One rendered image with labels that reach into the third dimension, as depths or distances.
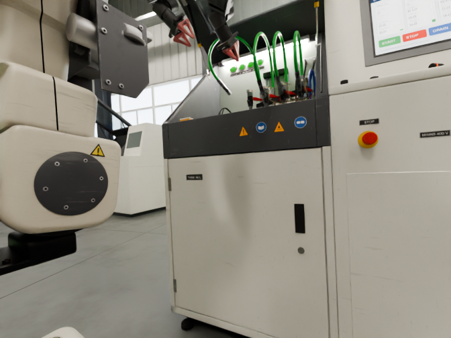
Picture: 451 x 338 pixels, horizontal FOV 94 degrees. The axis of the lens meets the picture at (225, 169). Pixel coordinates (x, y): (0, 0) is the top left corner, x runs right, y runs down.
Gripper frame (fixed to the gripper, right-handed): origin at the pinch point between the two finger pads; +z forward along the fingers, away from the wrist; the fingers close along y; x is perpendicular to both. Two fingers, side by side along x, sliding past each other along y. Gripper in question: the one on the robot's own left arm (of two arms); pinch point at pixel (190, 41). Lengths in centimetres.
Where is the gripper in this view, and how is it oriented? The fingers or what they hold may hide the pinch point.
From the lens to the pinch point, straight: 113.7
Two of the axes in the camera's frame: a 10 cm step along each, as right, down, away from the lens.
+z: 7.2, 6.6, 2.1
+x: -5.1, 7.1, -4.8
